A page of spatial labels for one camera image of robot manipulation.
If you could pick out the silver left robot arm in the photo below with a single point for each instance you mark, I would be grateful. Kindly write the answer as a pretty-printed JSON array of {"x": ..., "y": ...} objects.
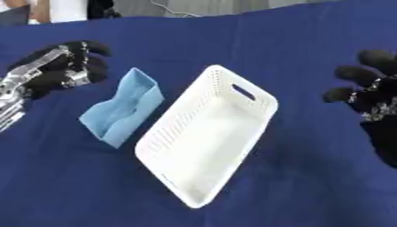
[{"x": 15, "y": 88}]

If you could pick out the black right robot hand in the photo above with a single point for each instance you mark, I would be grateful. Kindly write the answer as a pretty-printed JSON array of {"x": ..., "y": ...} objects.
[{"x": 380, "y": 97}]

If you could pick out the white perforated plastic basket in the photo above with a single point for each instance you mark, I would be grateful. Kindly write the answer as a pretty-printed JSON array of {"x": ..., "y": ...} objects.
[{"x": 207, "y": 133}]

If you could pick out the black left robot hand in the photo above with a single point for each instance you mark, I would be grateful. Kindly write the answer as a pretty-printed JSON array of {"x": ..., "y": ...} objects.
[{"x": 46, "y": 79}]

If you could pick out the light blue plastic tray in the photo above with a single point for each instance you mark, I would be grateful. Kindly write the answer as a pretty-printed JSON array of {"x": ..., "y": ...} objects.
[{"x": 121, "y": 109}]

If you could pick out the person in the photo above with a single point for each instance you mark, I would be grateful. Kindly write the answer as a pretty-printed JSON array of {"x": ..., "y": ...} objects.
[{"x": 31, "y": 10}]

